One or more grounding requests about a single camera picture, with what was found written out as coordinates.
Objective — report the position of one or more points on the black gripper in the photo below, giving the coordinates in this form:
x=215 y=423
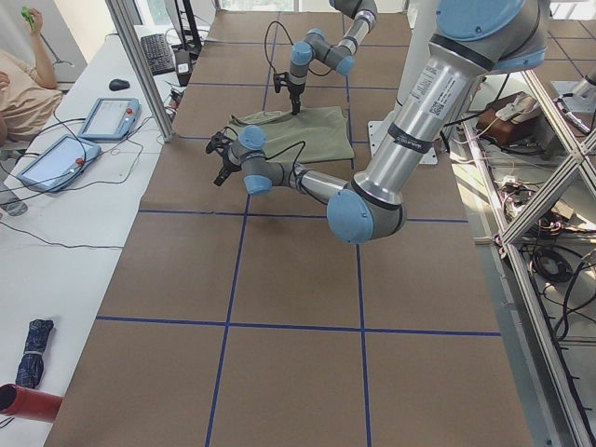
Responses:
x=295 y=90
x=228 y=162

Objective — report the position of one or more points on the olive green long-sleeve shirt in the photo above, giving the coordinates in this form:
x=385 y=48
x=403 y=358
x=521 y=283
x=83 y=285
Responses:
x=323 y=129

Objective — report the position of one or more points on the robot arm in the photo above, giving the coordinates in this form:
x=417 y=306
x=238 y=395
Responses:
x=471 y=39
x=315 y=47

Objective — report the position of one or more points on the seated person beige clothes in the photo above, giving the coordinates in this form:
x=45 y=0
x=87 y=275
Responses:
x=29 y=93

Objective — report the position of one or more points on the far blue teach pendant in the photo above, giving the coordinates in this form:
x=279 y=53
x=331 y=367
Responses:
x=110 y=119

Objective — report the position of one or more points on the blue teach pendant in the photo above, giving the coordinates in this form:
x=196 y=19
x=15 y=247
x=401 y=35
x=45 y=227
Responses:
x=110 y=119
x=59 y=165

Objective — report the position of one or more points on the black computer mouse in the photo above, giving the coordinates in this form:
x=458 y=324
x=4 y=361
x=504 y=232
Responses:
x=118 y=84

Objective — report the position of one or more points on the black keyboard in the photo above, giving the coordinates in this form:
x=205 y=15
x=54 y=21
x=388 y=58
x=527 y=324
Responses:
x=157 y=52

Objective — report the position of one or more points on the near blue teach pendant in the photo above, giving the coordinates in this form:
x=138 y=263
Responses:
x=59 y=165

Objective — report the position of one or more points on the brown box with adapter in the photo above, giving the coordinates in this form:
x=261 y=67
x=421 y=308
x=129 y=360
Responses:
x=510 y=119

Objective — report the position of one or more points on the dark blue folded umbrella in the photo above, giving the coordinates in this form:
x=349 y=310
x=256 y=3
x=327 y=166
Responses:
x=31 y=367

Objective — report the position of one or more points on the red cylinder bottle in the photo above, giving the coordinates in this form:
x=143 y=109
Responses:
x=28 y=403

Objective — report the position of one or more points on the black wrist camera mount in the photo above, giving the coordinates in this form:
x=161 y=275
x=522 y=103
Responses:
x=281 y=81
x=219 y=143

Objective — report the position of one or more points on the aluminium frame post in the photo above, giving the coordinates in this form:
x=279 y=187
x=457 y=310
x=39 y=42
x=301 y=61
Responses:
x=131 y=43

